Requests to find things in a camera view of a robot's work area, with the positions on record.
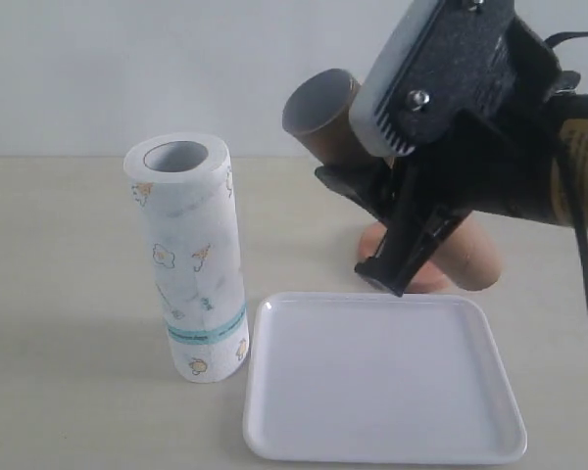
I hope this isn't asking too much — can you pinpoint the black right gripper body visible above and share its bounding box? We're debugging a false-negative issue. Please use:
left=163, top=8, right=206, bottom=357
left=391, top=77, right=581, bottom=230

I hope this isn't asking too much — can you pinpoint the brown cardboard tube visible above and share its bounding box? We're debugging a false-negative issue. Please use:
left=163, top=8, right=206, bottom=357
left=282, top=69, right=503, bottom=292

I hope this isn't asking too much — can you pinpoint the printed white paper towel roll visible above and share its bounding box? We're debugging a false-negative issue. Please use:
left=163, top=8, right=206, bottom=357
left=123, top=132, right=250, bottom=383

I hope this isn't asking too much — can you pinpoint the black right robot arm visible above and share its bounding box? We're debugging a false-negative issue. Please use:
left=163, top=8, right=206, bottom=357
left=316, top=91, right=588, bottom=295

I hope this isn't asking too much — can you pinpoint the wooden paper towel holder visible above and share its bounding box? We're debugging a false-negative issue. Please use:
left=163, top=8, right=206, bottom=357
left=357, top=222, right=451, bottom=294

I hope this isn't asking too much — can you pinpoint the white rectangular plastic tray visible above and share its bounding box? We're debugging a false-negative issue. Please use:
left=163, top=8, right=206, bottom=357
left=243, top=292, right=527, bottom=465

